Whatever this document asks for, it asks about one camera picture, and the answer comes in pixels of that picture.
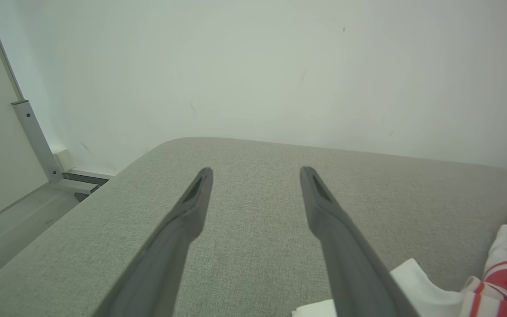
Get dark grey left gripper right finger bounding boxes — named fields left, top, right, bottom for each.
left=299, top=166, right=420, bottom=317

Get white skirting board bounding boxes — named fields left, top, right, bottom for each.
left=52, top=149, right=118, bottom=180

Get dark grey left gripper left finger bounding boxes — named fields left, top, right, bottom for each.
left=93, top=167, right=214, bottom=317

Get red Bulls jersey white sleeves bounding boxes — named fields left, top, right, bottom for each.
left=292, top=199, right=507, bottom=317

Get grey metal frame bracket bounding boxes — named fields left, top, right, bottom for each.
left=11, top=100, right=110, bottom=196

